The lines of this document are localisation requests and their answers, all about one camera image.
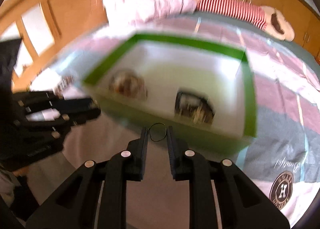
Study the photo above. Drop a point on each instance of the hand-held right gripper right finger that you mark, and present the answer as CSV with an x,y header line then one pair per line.
x,y
171,153

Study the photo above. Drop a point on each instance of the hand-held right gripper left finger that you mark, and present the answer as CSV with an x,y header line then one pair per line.
x,y
143,153

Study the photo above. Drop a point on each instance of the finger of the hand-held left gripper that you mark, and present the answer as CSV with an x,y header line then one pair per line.
x,y
80,116
75,102

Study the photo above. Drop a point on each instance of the green cardboard box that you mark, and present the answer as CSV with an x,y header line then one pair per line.
x,y
120,108

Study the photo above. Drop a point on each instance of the striped band wristwatch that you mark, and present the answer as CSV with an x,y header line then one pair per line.
x,y
62,85

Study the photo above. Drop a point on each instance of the gold flower brooch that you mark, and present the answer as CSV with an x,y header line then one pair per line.
x,y
200,116

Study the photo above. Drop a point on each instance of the black watch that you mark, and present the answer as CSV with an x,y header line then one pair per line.
x,y
178,103

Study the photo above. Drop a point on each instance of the dark cloth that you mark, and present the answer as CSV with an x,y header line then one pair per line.
x,y
22,201

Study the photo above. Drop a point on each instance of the wooden wardrobe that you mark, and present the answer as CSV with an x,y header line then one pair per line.
x,y
62,6

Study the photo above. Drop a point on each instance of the patchwork printed bedsheet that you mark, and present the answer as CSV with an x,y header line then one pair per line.
x,y
275,118

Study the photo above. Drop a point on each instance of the red striped plush toy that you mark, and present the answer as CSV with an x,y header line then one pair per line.
x,y
230,6

